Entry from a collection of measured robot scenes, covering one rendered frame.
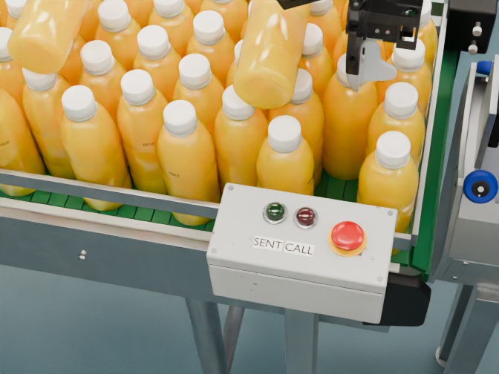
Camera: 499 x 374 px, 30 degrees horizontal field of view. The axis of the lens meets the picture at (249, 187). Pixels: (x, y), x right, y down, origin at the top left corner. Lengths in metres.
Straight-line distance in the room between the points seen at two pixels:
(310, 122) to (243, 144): 0.09
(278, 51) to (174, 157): 0.19
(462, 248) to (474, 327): 0.34
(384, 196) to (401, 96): 0.12
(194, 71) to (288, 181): 0.18
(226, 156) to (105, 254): 0.27
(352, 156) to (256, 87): 0.22
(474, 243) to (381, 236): 0.30
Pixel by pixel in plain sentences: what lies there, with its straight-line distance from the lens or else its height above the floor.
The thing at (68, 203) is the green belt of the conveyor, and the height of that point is 0.90.
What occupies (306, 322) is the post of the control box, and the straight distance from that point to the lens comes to 1.21.
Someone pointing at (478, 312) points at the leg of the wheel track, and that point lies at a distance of 1.60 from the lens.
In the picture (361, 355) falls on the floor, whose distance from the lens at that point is 2.17.
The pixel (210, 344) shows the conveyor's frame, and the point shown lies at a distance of 1.59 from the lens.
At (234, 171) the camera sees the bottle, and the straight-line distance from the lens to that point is 1.21.
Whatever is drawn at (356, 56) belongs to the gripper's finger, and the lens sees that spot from 1.08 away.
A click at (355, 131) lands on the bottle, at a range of 1.22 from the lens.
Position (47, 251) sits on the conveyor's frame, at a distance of 1.41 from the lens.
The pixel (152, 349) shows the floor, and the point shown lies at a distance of 2.20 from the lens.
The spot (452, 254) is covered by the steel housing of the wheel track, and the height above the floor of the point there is 0.84.
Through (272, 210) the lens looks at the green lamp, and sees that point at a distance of 1.04.
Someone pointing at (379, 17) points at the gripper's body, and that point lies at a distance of 1.05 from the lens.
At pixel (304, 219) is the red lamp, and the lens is 1.04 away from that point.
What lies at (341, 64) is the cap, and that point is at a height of 1.11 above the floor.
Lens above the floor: 2.00
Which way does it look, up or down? 57 degrees down
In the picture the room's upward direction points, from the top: 5 degrees counter-clockwise
